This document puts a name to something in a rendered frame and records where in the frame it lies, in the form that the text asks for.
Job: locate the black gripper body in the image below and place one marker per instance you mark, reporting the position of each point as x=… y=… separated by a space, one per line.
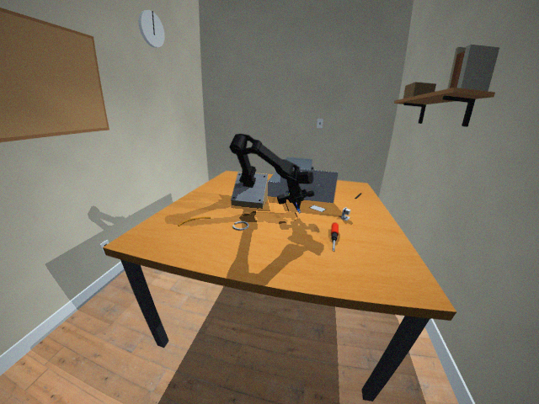
x=282 y=198

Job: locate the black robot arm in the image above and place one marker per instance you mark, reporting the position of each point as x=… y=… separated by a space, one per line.
x=282 y=167

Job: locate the red screwdriver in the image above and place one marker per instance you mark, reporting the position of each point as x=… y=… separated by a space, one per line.
x=334 y=232

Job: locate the dark grey panel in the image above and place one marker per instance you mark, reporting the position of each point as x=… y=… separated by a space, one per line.
x=324 y=185

